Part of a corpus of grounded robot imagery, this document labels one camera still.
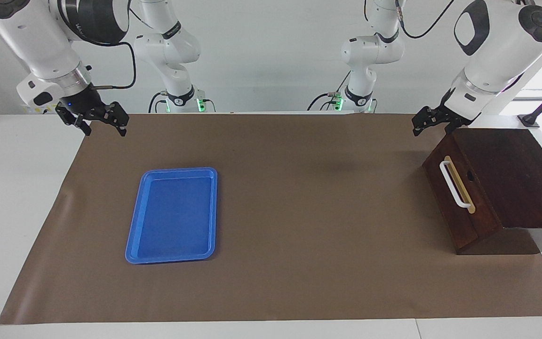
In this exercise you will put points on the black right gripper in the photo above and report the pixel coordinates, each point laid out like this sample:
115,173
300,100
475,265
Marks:
85,103

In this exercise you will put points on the dark brown wooden cabinet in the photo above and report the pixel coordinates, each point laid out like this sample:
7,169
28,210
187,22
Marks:
515,179

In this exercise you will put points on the brown paper table mat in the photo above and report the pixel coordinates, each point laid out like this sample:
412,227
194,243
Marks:
299,235

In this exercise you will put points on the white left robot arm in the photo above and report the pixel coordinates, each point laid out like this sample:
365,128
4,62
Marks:
492,61

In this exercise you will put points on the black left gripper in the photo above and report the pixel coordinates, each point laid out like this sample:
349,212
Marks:
450,115

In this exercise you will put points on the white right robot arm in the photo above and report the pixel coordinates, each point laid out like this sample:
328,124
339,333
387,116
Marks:
40,47

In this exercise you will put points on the white wall socket strip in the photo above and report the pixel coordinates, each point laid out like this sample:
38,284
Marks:
38,109

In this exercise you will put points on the blue plastic tray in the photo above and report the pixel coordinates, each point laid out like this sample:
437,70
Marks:
167,221

